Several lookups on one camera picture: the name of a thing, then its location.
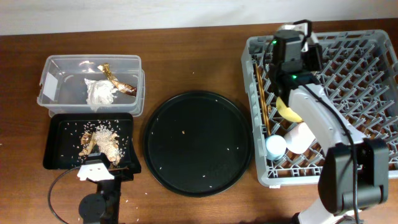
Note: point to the yellow bowl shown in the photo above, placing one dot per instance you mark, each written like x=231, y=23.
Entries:
x=286, y=112

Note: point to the white napkin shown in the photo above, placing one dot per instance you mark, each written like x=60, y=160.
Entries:
x=100, y=93

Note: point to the pink cup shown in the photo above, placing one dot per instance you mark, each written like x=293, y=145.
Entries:
x=299, y=138

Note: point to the grey dishwasher rack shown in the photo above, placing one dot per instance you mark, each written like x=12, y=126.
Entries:
x=359, y=75

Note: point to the blue cup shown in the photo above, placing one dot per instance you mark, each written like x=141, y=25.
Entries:
x=275, y=147

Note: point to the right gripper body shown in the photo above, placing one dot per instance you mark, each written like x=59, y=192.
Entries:
x=313, y=59

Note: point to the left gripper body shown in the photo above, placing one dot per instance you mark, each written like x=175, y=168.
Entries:
x=123, y=175

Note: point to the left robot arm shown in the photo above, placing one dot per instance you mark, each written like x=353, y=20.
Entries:
x=103, y=205

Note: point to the round black tray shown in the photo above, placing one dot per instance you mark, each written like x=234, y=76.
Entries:
x=197, y=144

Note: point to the black rectangular tray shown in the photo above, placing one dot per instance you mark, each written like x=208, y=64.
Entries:
x=63, y=142

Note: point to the food scraps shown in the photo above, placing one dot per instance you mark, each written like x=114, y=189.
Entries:
x=105, y=139

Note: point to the clear plastic bin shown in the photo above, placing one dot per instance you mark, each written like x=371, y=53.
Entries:
x=63, y=87

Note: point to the gold foil wrapper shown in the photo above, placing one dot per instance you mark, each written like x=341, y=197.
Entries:
x=122, y=87

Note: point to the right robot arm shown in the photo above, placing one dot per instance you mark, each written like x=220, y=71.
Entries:
x=355, y=171

